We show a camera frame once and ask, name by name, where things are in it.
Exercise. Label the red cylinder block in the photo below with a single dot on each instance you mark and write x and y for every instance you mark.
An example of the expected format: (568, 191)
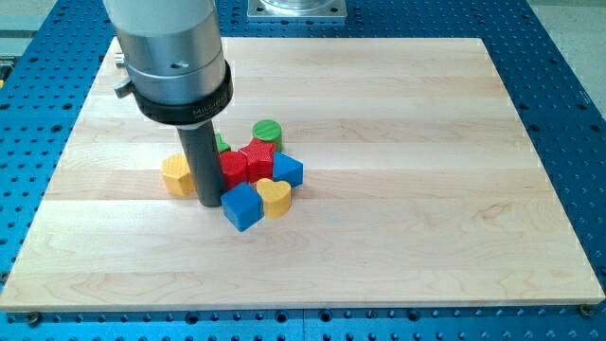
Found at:
(234, 169)

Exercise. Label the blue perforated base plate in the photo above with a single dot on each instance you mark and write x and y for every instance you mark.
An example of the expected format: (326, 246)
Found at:
(47, 87)

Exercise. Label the blue triangle block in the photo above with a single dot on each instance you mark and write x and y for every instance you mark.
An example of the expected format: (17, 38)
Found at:
(287, 169)

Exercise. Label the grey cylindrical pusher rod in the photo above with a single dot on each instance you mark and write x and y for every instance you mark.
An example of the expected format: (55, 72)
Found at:
(202, 154)

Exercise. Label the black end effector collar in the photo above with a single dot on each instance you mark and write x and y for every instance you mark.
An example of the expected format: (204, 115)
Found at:
(192, 113)

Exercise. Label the yellow hexagon block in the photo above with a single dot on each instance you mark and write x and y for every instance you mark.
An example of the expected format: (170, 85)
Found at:
(177, 176)

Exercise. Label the blue cube block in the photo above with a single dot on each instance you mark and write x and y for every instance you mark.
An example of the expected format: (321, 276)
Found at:
(242, 206)

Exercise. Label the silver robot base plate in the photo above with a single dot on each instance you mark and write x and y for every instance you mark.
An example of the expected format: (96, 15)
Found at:
(297, 9)

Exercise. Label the yellow heart block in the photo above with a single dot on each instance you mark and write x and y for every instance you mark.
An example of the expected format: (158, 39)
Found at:
(276, 197)

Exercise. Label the green cylinder block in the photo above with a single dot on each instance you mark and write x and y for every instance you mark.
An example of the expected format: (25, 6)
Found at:
(268, 130)

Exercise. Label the green star block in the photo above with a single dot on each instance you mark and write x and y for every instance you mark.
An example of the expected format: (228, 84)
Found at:
(222, 146)

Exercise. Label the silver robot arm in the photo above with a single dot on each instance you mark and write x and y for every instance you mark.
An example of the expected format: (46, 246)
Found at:
(178, 76)

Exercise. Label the wooden board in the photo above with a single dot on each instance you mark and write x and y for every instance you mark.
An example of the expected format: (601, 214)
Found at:
(421, 188)

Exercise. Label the red star block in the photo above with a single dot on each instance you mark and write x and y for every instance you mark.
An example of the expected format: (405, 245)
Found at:
(259, 156)

